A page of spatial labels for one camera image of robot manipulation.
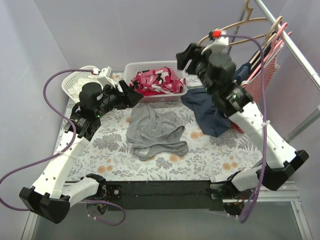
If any red white striped top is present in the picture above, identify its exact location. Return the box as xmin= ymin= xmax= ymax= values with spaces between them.
xmin=229 ymin=42 xmax=285 ymax=134

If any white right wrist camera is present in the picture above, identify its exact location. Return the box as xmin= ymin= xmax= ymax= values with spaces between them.
xmin=201 ymin=28 xmax=229 ymax=55

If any navy blue hanging garment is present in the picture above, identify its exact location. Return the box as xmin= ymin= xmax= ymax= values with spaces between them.
xmin=181 ymin=32 xmax=278 ymax=138

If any pink patterned clothes pile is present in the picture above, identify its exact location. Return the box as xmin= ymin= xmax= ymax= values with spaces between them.
xmin=129 ymin=67 xmax=187 ymax=97

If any metal clothes rack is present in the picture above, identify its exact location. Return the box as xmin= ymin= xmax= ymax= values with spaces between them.
xmin=222 ymin=0 xmax=320 ymax=143

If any beige hanger on rack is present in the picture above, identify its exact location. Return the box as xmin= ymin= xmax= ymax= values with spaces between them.
xmin=249 ymin=16 xmax=283 ymax=71

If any white oval perforated basket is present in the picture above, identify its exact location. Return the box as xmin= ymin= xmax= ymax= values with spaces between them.
xmin=61 ymin=71 xmax=102 ymax=103

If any white rectangular laundry basket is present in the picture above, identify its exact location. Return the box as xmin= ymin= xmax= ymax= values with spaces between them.
xmin=123 ymin=60 xmax=188 ymax=103

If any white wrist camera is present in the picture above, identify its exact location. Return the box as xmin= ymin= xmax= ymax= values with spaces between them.
xmin=92 ymin=66 xmax=118 ymax=88
xmin=201 ymin=28 xmax=229 ymax=55

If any grey tank top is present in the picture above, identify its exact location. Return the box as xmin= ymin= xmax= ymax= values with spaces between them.
xmin=126 ymin=103 xmax=189 ymax=161

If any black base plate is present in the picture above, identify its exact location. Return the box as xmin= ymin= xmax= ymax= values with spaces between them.
xmin=77 ymin=180 xmax=248 ymax=216

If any beige wooden hanger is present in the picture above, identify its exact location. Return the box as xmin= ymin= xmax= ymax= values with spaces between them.
xmin=196 ymin=0 xmax=273 ymax=53

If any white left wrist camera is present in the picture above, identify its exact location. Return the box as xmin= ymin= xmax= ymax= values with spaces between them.
xmin=92 ymin=66 xmax=118 ymax=88

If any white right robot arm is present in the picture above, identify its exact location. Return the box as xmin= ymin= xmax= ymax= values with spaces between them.
xmin=176 ymin=43 xmax=309 ymax=199

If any pink hanger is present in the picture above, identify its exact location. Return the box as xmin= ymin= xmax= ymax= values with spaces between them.
xmin=241 ymin=22 xmax=288 ymax=87

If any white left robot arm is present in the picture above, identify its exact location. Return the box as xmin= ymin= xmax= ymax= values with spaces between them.
xmin=19 ymin=80 xmax=143 ymax=224

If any white cloth in basket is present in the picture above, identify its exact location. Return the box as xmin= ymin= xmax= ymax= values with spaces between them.
xmin=68 ymin=78 xmax=88 ymax=102

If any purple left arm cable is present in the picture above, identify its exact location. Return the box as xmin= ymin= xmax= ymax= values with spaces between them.
xmin=0 ymin=68 xmax=126 ymax=226

